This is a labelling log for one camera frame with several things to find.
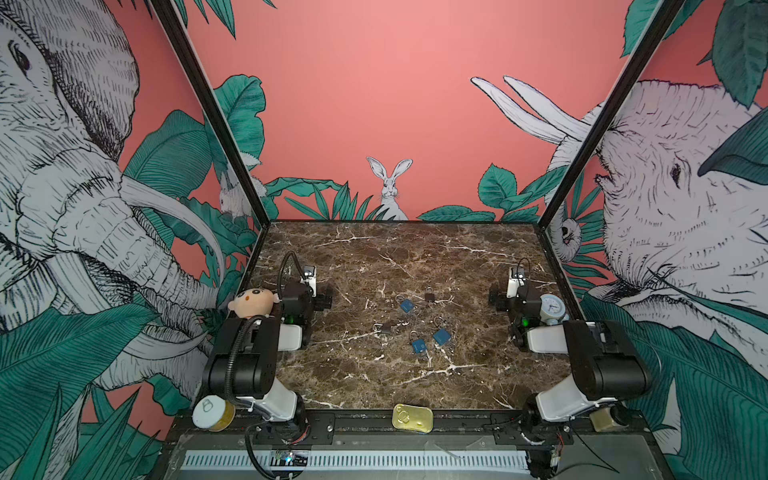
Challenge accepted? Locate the large blue padlock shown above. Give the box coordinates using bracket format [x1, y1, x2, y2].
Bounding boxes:
[432, 318, 452, 346]

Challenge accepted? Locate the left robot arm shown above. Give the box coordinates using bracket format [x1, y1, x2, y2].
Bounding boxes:
[192, 282, 333, 444]

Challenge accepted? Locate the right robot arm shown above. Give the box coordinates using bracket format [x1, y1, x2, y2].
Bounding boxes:
[488, 277, 652, 435]

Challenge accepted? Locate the grey padlock with key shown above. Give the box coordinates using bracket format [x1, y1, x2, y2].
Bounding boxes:
[374, 322, 395, 335]

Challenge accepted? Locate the small round clock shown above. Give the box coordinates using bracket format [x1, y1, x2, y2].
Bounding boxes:
[540, 294, 570, 326]

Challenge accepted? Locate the plush doll toy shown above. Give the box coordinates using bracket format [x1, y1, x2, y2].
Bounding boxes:
[227, 288, 279, 319]

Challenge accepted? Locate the blue padlock near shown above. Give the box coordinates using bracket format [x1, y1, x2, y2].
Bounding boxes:
[409, 331, 427, 355]

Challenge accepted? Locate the beige small block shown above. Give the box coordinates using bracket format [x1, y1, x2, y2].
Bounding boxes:
[589, 407, 626, 433]

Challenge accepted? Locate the gold tin can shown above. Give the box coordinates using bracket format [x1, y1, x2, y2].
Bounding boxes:
[392, 404, 434, 434]

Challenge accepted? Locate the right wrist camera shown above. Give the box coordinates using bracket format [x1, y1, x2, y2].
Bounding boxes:
[506, 266, 526, 298]

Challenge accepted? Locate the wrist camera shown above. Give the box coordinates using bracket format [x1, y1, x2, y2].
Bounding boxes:
[506, 266, 526, 298]
[302, 265, 317, 297]

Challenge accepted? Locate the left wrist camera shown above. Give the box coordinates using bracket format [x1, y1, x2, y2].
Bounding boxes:
[302, 265, 317, 297]

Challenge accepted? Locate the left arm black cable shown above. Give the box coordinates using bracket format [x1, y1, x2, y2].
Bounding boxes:
[277, 251, 307, 295]

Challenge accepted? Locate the white perforated rail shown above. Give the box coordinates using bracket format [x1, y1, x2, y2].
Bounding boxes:
[180, 450, 529, 473]

